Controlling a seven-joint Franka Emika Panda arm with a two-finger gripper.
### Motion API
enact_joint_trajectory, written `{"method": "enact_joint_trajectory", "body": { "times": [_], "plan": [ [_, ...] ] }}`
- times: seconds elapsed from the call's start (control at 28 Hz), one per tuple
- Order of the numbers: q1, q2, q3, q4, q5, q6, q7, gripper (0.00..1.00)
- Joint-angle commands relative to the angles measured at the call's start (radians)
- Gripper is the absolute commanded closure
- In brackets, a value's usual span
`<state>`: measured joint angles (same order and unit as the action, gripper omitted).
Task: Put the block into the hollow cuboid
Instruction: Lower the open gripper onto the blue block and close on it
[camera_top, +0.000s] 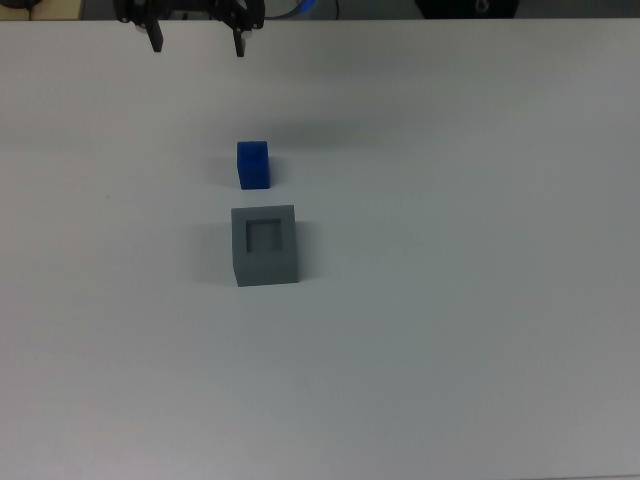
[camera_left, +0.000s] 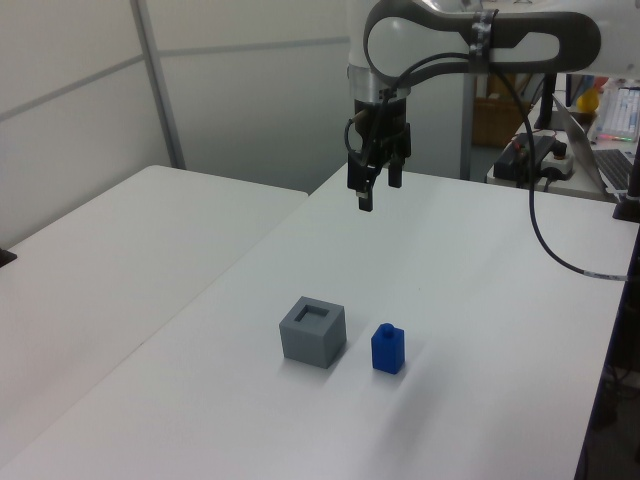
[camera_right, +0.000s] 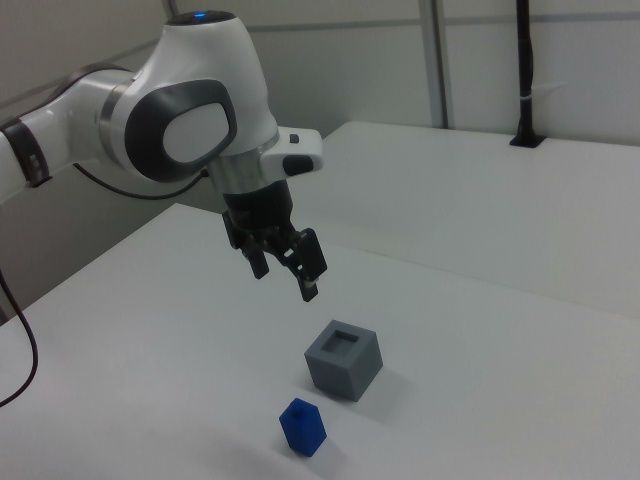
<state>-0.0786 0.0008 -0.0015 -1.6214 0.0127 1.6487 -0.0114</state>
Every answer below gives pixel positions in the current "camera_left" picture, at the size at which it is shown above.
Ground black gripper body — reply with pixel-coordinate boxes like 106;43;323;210
348;97;413;169

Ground blue block with stud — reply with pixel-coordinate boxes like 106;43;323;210
370;322;407;375

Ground grey hollow cuboid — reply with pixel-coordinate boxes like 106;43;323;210
277;295;349;370

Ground black power adapter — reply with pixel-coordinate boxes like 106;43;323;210
493;131;554;182

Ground black stand pole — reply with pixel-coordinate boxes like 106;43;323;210
535;72;560;129

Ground silver laptop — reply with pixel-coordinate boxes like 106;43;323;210
551;93;640;195

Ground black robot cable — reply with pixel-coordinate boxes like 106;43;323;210
343;49;629;283

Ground grey partition post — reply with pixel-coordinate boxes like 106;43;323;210
131;0;187;171

